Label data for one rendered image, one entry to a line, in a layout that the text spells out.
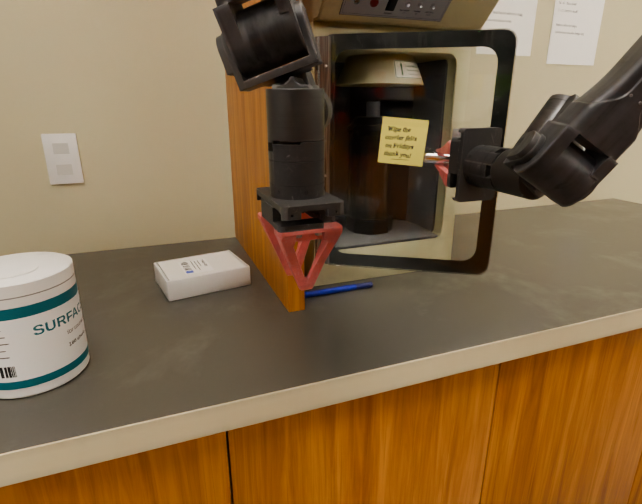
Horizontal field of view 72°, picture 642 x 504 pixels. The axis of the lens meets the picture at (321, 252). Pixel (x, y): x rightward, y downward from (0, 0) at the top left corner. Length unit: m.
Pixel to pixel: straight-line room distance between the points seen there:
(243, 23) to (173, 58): 0.76
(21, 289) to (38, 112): 0.66
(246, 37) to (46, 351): 0.44
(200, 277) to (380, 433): 0.42
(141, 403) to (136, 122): 0.76
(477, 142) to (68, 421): 0.62
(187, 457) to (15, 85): 0.88
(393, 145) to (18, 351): 0.61
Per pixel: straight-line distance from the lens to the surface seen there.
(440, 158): 0.74
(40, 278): 0.62
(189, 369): 0.65
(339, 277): 0.89
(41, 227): 1.25
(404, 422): 0.76
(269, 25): 0.44
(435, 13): 0.88
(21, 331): 0.63
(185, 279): 0.85
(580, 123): 0.52
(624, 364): 1.07
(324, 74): 0.80
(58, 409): 0.64
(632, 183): 2.15
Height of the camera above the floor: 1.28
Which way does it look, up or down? 19 degrees down
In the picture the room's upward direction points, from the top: straight up
